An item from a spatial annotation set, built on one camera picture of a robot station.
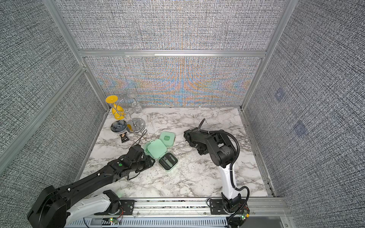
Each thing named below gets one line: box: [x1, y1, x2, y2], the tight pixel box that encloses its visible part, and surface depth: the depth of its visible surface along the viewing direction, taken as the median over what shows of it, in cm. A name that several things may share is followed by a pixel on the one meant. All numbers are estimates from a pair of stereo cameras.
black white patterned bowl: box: [110, 119, 128, 133], surface depth 106 cm
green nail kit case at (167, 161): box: [146, 139, 179, 172], surface depth 92 cm
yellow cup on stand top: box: [105, 95, 118, 104], surface depth 92 cm
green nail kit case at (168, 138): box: [159, 131, 176, 148], surface depth 99 cm
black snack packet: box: [119, 132, 130, 143], surface depth 102 cm
